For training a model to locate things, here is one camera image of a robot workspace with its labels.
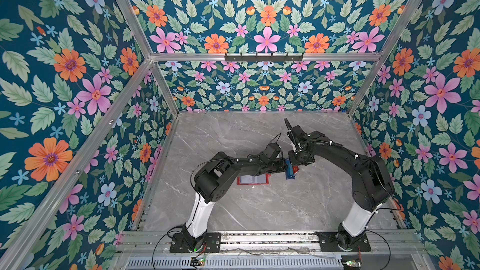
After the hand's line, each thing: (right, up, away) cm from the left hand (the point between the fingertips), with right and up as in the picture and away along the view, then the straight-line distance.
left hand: (292, 164), depth 91 cm
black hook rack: (-14, +53, +2) cm, 55 cm away
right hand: (+1, +2, -1) cm, 2 cm away
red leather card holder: (-17, -8, 0) cm, 18 cm away
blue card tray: (-1, -3, 0) cm, 3 cm away
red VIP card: (+1, -2, -4) cm, 4 cm away
